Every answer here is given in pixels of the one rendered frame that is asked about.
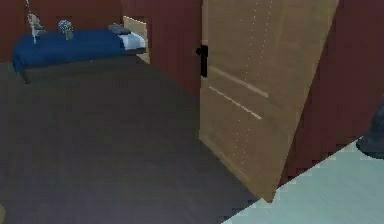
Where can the wooden room door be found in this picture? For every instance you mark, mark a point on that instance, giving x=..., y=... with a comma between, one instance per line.
x=253, y=83

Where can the grey round ball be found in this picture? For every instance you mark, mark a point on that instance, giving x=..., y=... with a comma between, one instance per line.
x=64, y=25

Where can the pale white table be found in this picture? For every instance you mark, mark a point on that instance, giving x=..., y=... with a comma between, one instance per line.
x=320, y=193

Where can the blue bed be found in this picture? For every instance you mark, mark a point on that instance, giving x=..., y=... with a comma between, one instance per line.
x=66, y=48

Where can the dark grey round object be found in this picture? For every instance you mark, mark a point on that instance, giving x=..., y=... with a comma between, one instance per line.
x=375, y=136

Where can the grey pillow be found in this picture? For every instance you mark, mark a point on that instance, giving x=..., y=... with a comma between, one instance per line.
x=118, y=29

